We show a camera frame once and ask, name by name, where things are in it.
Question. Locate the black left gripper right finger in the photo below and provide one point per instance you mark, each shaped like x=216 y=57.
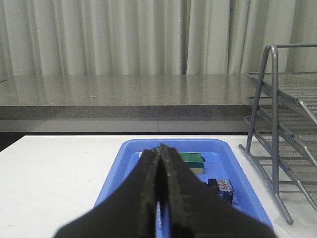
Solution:
x=194 y=211

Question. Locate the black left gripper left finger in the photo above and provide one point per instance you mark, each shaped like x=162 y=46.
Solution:
x=129 y=212

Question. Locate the red emergency push button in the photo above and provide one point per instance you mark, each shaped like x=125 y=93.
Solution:
x=221 y=187

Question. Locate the blue plastic tray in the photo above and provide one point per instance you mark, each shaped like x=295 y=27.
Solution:
x=220 y=164

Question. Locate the grey stone counter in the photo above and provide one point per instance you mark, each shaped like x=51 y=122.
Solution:
x=215 y=103

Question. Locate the green and beige switch block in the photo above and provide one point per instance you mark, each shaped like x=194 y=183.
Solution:
x=195 y=162

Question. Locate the silver wire rack frame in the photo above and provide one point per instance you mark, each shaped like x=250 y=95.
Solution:
x=265 y=82

